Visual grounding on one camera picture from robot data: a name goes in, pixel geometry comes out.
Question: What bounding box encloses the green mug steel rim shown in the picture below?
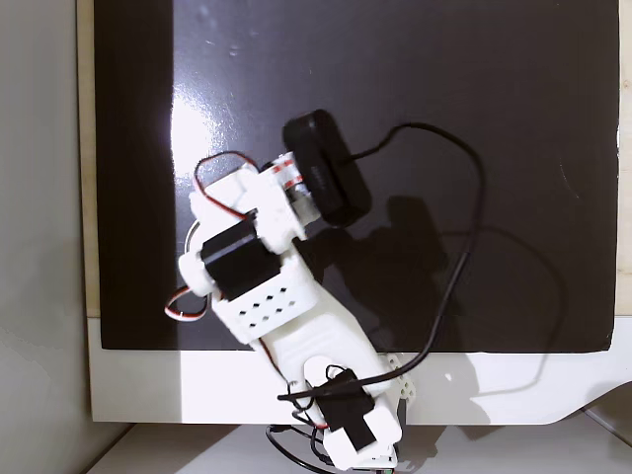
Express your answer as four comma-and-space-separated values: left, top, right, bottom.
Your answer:
184, 219, 204, 264

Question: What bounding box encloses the black table mat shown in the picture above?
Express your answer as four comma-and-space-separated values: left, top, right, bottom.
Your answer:
93, 0, 621, 355

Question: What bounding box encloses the white board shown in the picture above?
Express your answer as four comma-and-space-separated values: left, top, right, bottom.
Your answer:
87, 315, 632, 428

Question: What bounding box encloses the black oval camera box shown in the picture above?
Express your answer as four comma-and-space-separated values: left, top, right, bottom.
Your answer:
281, 109, 374, 229

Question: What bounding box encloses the red black servo wire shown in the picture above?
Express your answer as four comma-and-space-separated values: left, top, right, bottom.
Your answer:
193, 151, 261, 221
163, 284, 211, 324

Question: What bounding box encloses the black camera cable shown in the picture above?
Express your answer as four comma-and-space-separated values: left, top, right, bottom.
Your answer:
276, 122, 488, 403

